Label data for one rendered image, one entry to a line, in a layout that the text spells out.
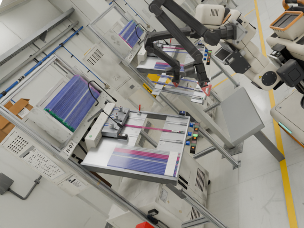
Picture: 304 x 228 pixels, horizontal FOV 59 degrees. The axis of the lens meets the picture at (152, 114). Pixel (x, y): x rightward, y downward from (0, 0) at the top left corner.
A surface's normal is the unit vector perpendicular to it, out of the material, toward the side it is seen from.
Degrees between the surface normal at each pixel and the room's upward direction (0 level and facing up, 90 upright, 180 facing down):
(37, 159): 88
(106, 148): 44
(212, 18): 90
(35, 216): 90
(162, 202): 90
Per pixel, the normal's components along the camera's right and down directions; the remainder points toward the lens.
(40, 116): -0.24, 0.61
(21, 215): 0.67, -0.46
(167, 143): -0.04, -0.79
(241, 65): 0.04, 0.38
